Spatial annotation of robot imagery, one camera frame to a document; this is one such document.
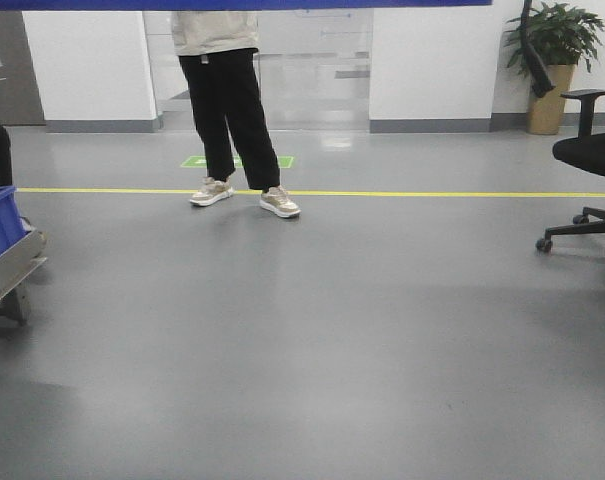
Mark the person in black trousers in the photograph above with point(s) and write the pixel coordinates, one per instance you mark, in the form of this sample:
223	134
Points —
215	50

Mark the black office chair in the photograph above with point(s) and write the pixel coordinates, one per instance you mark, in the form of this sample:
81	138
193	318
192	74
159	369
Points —
586	152

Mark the steel cart shelf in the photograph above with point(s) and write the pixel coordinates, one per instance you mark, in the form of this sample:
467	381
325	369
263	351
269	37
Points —
17	263

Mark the blue bin shelf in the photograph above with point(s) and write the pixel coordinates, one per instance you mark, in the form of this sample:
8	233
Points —
221	5

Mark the green floor sticker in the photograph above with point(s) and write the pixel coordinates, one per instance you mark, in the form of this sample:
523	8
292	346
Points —
199	161

